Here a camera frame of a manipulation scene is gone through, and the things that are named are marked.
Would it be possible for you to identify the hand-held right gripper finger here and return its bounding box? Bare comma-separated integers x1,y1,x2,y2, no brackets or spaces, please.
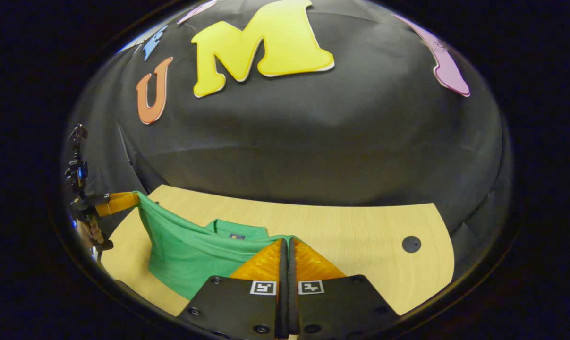
288,238,401,340
177,238,288,340

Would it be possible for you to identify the green T-shirt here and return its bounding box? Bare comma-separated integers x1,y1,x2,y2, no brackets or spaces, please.
133,191,297,300

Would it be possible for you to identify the black backdrop cloth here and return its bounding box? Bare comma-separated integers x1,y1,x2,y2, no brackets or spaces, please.
60,0,514,284

